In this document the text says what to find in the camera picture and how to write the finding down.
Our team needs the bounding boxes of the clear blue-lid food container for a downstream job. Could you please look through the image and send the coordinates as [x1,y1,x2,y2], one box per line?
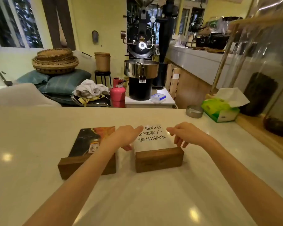
[150,93,167,103]

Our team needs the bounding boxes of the person's left hand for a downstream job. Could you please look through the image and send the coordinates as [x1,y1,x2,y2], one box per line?
[100,125,144,154]

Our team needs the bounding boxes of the crumpled white cloth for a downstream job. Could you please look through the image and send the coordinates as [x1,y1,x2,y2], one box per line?
[72,79,110,99]

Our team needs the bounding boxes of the white framed window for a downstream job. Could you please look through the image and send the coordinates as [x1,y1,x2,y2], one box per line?
[0,0,44,50]

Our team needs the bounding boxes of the person's left forearm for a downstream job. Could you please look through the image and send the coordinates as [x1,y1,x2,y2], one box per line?
[22,138,117,226]

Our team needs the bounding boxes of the pink gas cylinder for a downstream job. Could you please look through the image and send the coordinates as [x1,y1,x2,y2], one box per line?
[109,77,127,108]

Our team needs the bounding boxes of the brown woven bin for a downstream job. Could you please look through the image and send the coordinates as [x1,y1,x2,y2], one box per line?
[94,52,111,73]

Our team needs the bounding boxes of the black coffee roaster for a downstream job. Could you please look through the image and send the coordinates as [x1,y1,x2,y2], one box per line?
[120,0,161,101]

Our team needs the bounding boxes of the black tray with yellow strap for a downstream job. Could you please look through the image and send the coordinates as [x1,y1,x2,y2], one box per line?
[71,94,111,107]

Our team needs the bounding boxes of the black boxy appliance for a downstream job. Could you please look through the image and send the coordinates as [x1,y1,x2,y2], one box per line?
[195,33,230,50]

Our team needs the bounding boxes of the person's right forearm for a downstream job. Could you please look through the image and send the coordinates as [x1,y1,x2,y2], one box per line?
[202,136,283,226]

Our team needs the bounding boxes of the small teal cushion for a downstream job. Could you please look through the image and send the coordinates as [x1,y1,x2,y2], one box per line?
[16,70,50,85]

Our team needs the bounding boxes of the round metal ashtray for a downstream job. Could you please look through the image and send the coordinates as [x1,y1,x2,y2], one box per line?
[186,105,204,119]

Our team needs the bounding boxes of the black round stool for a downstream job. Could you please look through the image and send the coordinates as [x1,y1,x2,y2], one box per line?
[94,70,112,89]

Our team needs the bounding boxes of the glass tube with coffee beans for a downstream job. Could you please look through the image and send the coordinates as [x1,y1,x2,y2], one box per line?
[229,21,281,117]
[263,77,283,138]

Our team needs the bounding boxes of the green tissue box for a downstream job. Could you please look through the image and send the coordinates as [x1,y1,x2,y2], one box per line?
[201,87,250,123]

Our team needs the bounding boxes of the large teal cushion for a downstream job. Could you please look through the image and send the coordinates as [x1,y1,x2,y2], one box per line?
[37,69,92,96]

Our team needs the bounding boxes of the whisky advert sign holder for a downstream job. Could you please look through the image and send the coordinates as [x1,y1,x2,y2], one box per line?
[58,126,117,180]

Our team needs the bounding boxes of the black kettle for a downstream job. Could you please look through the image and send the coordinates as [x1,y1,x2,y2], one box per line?
[190,17,207,33]

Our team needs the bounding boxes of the wooden tube rack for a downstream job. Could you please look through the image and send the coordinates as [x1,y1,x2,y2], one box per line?
[205,11,283,167]

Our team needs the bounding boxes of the brown wall hanging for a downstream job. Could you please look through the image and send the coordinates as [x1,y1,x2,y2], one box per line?
[40,0,76,51]

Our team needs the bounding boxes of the white low table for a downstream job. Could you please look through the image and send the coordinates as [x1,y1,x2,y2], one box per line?
[124,88,176,109]

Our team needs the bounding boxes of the stack of woven baskets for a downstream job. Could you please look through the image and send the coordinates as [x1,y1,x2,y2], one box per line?
[32,48,80,75]

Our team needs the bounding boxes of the person's right hand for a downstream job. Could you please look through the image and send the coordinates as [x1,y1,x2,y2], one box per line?
[166,121,214,149]

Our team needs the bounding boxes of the white Chinese text sign holder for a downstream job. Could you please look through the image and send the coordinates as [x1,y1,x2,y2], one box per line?
[131,125,185,174]

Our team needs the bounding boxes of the beige chair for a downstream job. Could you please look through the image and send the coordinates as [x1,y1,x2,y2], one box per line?
[0,83,62,107]

